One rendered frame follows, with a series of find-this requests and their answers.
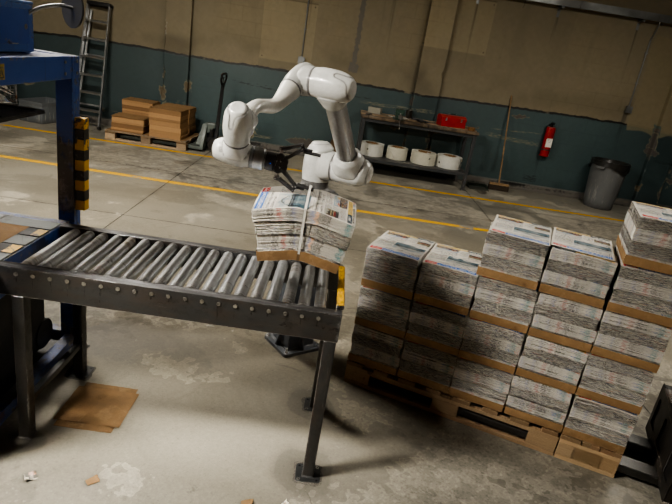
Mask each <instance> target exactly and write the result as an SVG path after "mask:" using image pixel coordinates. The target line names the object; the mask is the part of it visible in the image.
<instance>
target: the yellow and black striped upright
mask: <svg viewBox="0 0 672 504"><path fill-rule="evenodd" d="M74 125H75V209H76V210H83V211H85V210H87V209H88V208H89V118H85V117H75V118H74Z"/></svg>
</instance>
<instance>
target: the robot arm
mask: <svg viewBox="0 0 672 504"><path fill-rule="evenodd" d="M356 90H357V85H356V81H355V80H354V78H353V77H352V76H350V75H349V74H347V73H345V72H343V71H340V70H336V69H332V68H326V67H315V66H313V65H312V64H311V63H308V62H304V63H300V64H298V65H296V66H295V67H294V68H292V69H291V70H290V71H289V72H288V73H287V75H286V76H285V77H284V79H283V81H282V82H281V84H280V86H279V88H278V90H277V92H276V94H275V95H274V97H273V98H272V99H255V100H252V101H251V102H249V103H248V104H245V103H244V102H241V101H235V102H232V103H230V104H229V105H228V107H227V108H226V110H225V112H224V116H223V136H224V137H221V138H218V139H215V140H214V142H213V146H212V155H213V157H214V158H215V159H216V160H218V161H220V162H223V163H225V164H228V165H232V166H236V167H249V168H253V169H258V170H262V169H263V168H264V169H265V170H269V171H274V172H275V176H274V178H273V179H274V180H277V181H279V182H280V183H281V184H283V185H284V186H285V187H286V188H288V189H289V190H290V191H291V192H294V190H295V189H299V190H302V191H304V189H306V190H309V187H310V185H312V187H313V188H311V191H312V192H313V190H314V189H317V190H323V191H326V192H329V193H332V194H335V190H333V189H331V188H329V187H328V186H329V181H334V182H337V183H341V184H344V185H349V186H364V185H366V184H368V183H369V182H370V180H371V178H372V175H373V167H372V164H371V163H370V162H369V161H368V160H366V159H365V158H364V156H363V155H362V154H361V152H360V151H359V150H358V149H357V148H355V145H354V140H353V135H352V130H351V124H350V119H349V114H348V109H347V103H348V102H350V101H351V100H352V99H353V98H354V96H355V94H356ZM300 95H301V96H312V97H316V98H317V100H318V101H319V102H320V103H321V105H322V106H323V107H324V108H325V109H326V113H327V117H328V121H329V125H330V129H331V133H332V137H333V141H334V145H335V149H336V152H335V151H334V147H333V146H332V145H331V144H330V143H329V142H327V141H313V142H312V143H311V144H310V145H309V146H308V148H305V147H304V143H299V144H294V145H290V146H280V148H279V149H280V153H275V152H270V151H267V150H266V149H265V148H261V147H257V146H253V145H251V143H250V137H251V136H252V135H253V132H254V130H255V127H256V125H257V124H258V117H257V115H258V114H259V113H269V114H274V113H277V112H279V111H281V110H282V109H284V108H285V107H286V106H288V105H289V104H290V103H291V102H293V101H294V100H296V99H297V98H298V97H299V96H300ZM299 147H301V149H299V150H297V151H295V152H293V153H291V154H289V155H287V156H285V155H284V154H283V152H285V151H286V150H291V149H295V148H299ZM301 152H303V154H305V156H304V161H303V168H302V179H301V182H299V183H295V182H294V180H293V179H292V178H291V176H290V175H289V174H288V172H287V171H286V170H287V167H288V162H289V161H288V159H290V158H292V157H293V156H295V155H297V154H299V153H301ZM281 172H282V174H283V175H284V176H285V177H286V178H287V180H288V181H289V182H290V183H291V185H292V186H293V187H292V186H291V185H290V184H288V183H287V182H286V181H285V180H283V179H282V178H281V177H280V176H279V175H278V174H279V173H281Z"/></svg>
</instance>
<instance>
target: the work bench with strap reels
mask: <svg viewBox="0 0 672 504"><path fill-rule="evenodd" d="M360 113H361V121H360V127H359V133H358V139H357V145H356V148H357V149H358V150H359V151H360V152H361V154H362V155H363V156H364V158H365V159H366V160H368V161H369V162H374V163H380V164H387V165H393V166H399V167H406V168H412V169H419V170H425V171H431V172H438V173H444V174H451V175H455V177H454V180H453V181H454V182H458V181H457V180H458V176H463V180H462V184H461V188H459V189H460V190H464V191H466V190H465V189H464V188H465V184H466V180H467V176H468V171H469V167H470V163H471V159H472V155H473V150H474V146H475V142H476V138H477V136H479V132H477V131H468V127H466V126H465V125H466V122H467V119H466V117H463V116H457V114H452V115H449V114H442V113H439V114H438V115H437V121H436V122H435V121H428V120H425V121H426V122H430V123H420V122H417V120H414V119H411V118H406V117H403V121H401V120H400V127H405V128H412V129H418V130H424V131H431V132H437V133H443V134H450V135H456V136H462V137H464V138H463V142H462V146H461V151H460V155H459V156H457V155H453V154H448V153H438V154H436V153H435V152H432V151H427V150H422V149H412V152H411V157H410V158H407V153H408V148H406V147H402V146H397V145H388V147H387V152H386V154H383V150H384V144H382V143H379V142H375V141H369V140H362V138H363V132H364V126H365V121H368V122H374V123H380V124H387V125H393V126H399V120H395V119H393V116H394V117H395V115H390V114H384V113H382V114H375V113H372V115H367V114H366V113H369V112H368V111H365V110H361V111H360ZM467 137H469V138H472V142H471V146H470V150H469V154H468V159H467V163H466V167H465V171H464V170H463V169H462V168H461V164H462V159H463V154H464V150H465V145H466V141H467ZM436 157H437V158H436ZM435 161H436V162H435Z"/></svg>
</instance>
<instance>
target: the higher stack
mask: <svg viewBox="0 0 672 504"><path fill-rule="evenodd" d="M630 205H631V206H630V208H629V209H628V211H627V214H626V218H624V219H625V220H624V222H623V226H622V228H621V231H620V232H621V233H619V238H620V240H621V245H623V248H624V251H625V253H626V254H627V255H631V256H635V257H639V258H643V259H647V260H651V261H656V262H660V263H664V264H668V265H672V209H670V208H665V207H660V206H655V205H651V204H646V203H640V202H634V201H632V203H631V204H630ZM614 250H615V252H616V258H617V264H618V266H617V267H616V269H615V270H616V271H615V272H614V273H615V274H614V277H613V280H612V282H611V283H610V287H609V289H608V290H607V295H608V300H609V302H612V303H616V304H620V305H624V306H627V307H631V308H635V309H638V310H642V311H646V312H649V313H653V314H657V315H660V316H664V317H668V318H672V275H668V274H664V273H660V272H656V271H652V270H648V269H644V268H640V267H636V266H631V265H627V264H623V263H622V260H621V256H620V253H619V250H618V247H617V245H615V248H614ZM671 332H672V328H670V327H666V326H663V325H659V324H655V323H652V322H648V321H644V320H641V319H637V318H633V317H630V316H626V315H622V314H619V313H615V312H611V311H608V310H606V306H605V303H604V305H603V312H602V317H601V318H600V321H598V324H597V334H596V337H595V340H594V342H593V346H596V347H599V348H603V349H606V350H610V351H613V352H617V353H620V354H623V355H627V356H630V357H633V358H637V359H640V360H643V361H647V362H650V363H653V364H657V365H659V364H660V363H661V360H662V358H663V355H664V352H665V350H666V349H667V348H666V347H667V345H668V342H669V337H670V336H671ZM653 378H654V373H653V372H650V371H647V370H643V369H640V368H637V367H634V366H630V365H627V364H624V363H620V362H617V361H614V360H610V359H607V358H604V357H600V356H597V355H594V354H591V352H589V355H588V357H587V361H586V363H585V366H584V368H583V371H582V374H581V376H580V377H579V380H578V387H580V388H583V389H586V390H589V391H592V392H595V393H599V394H602V395H605V396H608V397H611V398H614V399H617V400H620V401H623V402H627V403H630V404H633V405H636V406H639V407H641V406H642V405H644V403H645V400H647V399H646V395H648V393H649V390H650V387H651V386H652V385H651V382H652V379H653ZM638 418H639V415H638V414H635V413H632V412H628V411H625V410H622V409H619V408H616V407H613V406H610V405H607V404H604V403H601V402H597V401H594V400H591V399H588V398H585V397H582V396H579V395H576V391H575V394H572V398H571V400H570V405H569V409H568V412H567V415H566V418H565V420H564V427H567V428H570V429H573V430H576V431H579V432H582V433H585V434H588V435H591V436H594V437H597V438H600V439H603V440H605V441H608V442H611V443H614V444H617V445H620V446H623V447H626V446H627V442H628V441H629V437H630V435H631V434H632V431H633V430H634V429H633V428H634V427H635V426H636V425H637V422H638ZM558 433H560V437H559V440H558V444H557V447H556V449H555V451H554V457H556V458H559V459H561V460H564V461H567V462H570V463H572V464H575V465H578V466H581V467H583V468H586V469H589V470H592V471H595V472H597V473H600V474H603V475H606V476H608V477H611V478H614V476H615V473H616V471H617V468H618V466H619V463H620V461H621V458H622V454H620V453H617V452H614V451H611V450H608V449H606V448H603V447H600V446H597V445H594V444H591V443H588V442H585V441H582V440H579V439H576V438H574V437H571V436H568V435H565V434H562V432H558ZM581 441H582V443H581Z"/></svg>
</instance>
